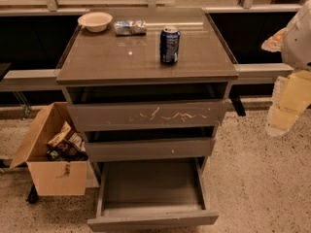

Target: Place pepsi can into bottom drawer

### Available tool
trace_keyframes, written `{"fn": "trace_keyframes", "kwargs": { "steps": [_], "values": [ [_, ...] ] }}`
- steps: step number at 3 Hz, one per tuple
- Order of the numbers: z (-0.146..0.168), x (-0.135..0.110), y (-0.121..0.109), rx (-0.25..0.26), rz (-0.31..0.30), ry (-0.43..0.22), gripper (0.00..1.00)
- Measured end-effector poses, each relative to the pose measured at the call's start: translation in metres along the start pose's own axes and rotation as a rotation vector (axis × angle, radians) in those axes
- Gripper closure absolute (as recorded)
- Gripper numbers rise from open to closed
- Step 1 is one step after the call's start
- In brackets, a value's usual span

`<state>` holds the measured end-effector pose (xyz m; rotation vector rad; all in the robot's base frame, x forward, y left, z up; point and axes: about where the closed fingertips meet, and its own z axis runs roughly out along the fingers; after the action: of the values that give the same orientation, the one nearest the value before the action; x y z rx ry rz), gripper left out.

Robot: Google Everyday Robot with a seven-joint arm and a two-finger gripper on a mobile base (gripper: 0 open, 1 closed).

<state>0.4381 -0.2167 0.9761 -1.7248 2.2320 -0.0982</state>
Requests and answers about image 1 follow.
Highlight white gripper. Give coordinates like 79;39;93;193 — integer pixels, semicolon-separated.
261;0;311;137

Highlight blue pepsi can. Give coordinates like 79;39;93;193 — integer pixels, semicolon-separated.
159;26;181;65

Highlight grey top drawer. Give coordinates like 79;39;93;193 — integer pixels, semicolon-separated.
68;100;227;132

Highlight grey drawer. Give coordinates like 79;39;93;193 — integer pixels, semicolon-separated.
86;138;216;162
68;100;227;132
86;158;220;233

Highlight grey middle drawer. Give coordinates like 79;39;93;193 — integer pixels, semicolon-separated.
86;138;216;162

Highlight grey drawer cabinet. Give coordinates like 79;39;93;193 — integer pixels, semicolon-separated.
55;7;240;177

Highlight grey bottom drawer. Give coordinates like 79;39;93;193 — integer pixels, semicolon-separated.
86;158;220;233

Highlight blue white snack packet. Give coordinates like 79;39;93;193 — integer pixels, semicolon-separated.
114;20;147;36

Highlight white paper bowl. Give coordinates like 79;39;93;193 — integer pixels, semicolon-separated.
78;12;113;33

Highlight snack bags in box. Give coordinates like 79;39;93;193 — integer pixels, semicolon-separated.
47;121;88;162

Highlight open cardboard box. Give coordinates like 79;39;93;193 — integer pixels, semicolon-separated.
10;102;87;196

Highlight grey low bench ledge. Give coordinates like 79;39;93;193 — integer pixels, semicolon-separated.
0;63;293;92

